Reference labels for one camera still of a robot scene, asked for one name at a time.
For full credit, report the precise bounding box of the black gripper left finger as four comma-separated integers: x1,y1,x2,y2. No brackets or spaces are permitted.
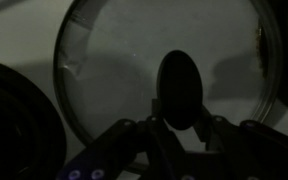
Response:
55,98,185,180

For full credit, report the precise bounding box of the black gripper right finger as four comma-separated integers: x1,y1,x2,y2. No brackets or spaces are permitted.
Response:
193,106,288,180

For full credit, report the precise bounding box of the glass lid with black knob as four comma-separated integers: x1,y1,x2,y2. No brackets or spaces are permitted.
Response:
52,0,284,174

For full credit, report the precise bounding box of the white electric stove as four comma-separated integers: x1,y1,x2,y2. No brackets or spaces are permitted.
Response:
0,0,288,180

